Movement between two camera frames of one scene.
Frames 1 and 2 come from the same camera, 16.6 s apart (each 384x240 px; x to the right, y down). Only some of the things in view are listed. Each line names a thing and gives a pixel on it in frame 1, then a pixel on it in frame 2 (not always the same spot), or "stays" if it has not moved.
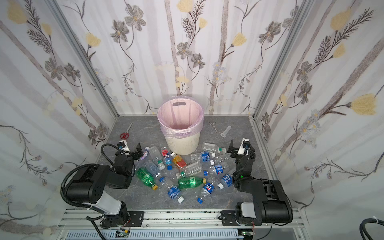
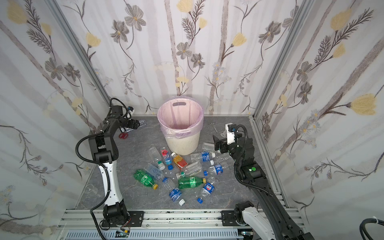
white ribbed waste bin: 185,145 stays
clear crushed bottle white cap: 220,159 stays
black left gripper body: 132,153 -> 132,123
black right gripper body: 237,152 -> 219,144
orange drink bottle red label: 178,161 stays
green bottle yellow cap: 191,182 stays
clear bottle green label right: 213,147 stays
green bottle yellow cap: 146,178 stays
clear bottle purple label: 145,154 -> 142,123
